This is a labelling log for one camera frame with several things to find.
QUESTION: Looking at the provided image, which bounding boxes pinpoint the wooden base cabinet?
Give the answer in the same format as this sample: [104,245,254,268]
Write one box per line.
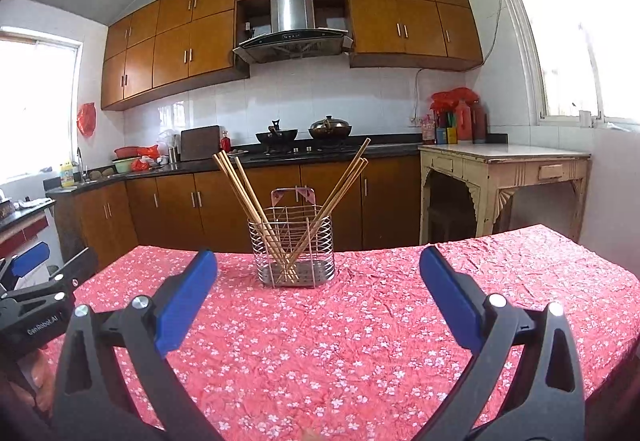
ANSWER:
[52,155,422,267]

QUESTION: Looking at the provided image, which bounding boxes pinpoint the dark red bottle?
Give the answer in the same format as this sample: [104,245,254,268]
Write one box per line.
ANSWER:
[471,98,488,143]

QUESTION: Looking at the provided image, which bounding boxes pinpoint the dark cutting board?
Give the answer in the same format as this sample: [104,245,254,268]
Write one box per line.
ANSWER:
[180,125,221,162]

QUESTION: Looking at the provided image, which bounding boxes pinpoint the large red bottle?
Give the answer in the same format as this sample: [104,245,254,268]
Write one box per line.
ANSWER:
[454,98,473,142]

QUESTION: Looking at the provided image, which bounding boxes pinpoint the wall power cable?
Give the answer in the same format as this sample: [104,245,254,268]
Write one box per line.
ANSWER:
[411,0,503,122]

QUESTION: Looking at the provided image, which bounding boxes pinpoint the gas stove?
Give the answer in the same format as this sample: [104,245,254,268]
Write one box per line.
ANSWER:
[250,145,361,157]

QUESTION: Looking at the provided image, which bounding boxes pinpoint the wire utensil holder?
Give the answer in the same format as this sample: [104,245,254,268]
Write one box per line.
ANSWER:
[248,188,335,289]

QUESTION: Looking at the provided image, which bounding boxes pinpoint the steel range hood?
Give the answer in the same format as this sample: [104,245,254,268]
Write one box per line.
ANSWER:
[232,0,354,65]

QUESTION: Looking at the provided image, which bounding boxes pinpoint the hanging red bag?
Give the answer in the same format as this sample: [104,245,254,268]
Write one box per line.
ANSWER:
[76,102,96,138]

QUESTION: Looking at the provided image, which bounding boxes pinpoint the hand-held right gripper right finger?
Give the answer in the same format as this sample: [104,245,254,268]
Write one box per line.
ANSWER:
[412,245,587,441]

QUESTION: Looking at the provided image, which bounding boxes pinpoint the bunch of wooden chopsticks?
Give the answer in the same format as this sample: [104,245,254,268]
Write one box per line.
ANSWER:
[212,137,372,284]

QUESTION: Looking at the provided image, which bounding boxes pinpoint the cream wooden side table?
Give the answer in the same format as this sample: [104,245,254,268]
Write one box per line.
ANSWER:
[418,144,592,244]

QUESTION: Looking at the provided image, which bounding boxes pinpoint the red floral tablecloth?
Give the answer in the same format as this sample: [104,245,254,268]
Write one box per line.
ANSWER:
[45,223,640,441]

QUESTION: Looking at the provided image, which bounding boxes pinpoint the wok with lid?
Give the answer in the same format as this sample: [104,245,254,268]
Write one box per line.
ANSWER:
[308,115,352,141]

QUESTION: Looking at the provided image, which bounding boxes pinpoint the large sliding window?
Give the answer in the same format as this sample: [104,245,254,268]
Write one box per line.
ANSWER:
[492,0,640,127]

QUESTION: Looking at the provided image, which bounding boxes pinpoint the stacked bowls with red bag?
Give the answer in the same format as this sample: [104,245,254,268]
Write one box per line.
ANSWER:
[131,146,160,171]

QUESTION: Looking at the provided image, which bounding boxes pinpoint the black kitchen countertop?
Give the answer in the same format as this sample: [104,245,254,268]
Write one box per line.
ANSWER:
[45,134,510,196]

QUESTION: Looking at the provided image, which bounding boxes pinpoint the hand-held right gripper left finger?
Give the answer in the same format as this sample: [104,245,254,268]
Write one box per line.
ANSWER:
[50,248,226,441]

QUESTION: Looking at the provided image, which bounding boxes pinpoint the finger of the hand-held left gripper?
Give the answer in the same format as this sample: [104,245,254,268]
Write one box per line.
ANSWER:
[0,241,52,294]
[47,247,99,294]

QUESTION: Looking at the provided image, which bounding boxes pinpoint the black wok with handle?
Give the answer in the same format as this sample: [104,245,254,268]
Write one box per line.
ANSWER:
[255,120,299,144]

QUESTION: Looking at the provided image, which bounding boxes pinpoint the small kitchen window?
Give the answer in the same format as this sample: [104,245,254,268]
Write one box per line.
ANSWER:
[0,26,82,182]

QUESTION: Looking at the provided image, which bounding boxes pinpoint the red bags on bottles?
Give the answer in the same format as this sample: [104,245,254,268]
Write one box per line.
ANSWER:
[431,87,481,111]

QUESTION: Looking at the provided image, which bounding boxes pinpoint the person's left hand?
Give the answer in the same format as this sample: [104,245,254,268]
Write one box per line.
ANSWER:
[19,351,57,411]

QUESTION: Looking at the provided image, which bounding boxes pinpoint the wooden wall cabinet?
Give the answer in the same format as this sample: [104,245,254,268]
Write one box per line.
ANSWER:
[100,0,251,112]
[344,0,484,72]

